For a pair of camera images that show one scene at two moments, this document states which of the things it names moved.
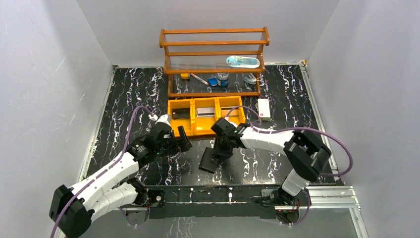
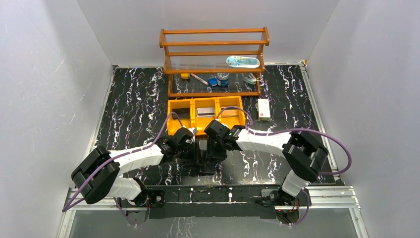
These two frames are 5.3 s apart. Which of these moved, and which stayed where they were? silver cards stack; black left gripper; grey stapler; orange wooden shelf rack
Moved: black left gripper
Stayed: silver cards stack; grey stapler; orange wooden shelf rack
